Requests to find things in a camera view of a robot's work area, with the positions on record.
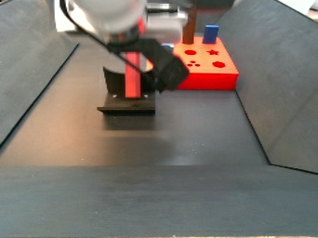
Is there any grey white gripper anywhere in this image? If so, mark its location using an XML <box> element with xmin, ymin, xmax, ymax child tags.
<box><xmin>142</xmin><ymin>3</ymin><xmax>188</xmax><ymax>39</ymax></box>

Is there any red hexagon peg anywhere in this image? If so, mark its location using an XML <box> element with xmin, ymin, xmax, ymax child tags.
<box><xmin>126</xmin><ymin>52</ymin><xmax>142</xmax><ymax>99</ymax></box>

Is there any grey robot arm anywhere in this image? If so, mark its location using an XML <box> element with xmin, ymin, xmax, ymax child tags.
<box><xmin>67</xmin><ymin>0</ymin><xmax>187</xmax><ymax>44</ymax></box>

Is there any red peg board block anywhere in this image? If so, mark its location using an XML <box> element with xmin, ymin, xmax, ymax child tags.
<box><xmin>166</xmin><ymin>36</ymin><xmax>239</xmax><ymax>90</ymax></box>

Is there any brown cylinder peg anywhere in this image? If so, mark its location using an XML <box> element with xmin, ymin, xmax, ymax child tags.
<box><xmin>183</xmin><ymin>8</ymin><xmax>197</xmax><ymax>45</ymax></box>

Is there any blue rectangular peg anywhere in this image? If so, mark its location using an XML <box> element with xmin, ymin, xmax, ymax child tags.
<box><xmin>203</xmin><ymin>25</ymin><xmax>219</xmax><ymax>44</ymax></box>

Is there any black curved cradle stand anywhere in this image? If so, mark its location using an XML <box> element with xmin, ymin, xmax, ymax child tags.
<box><xmin>98</xmin><ymin>68</ymin><xmax>155</xmax><ymax>115</ymax></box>

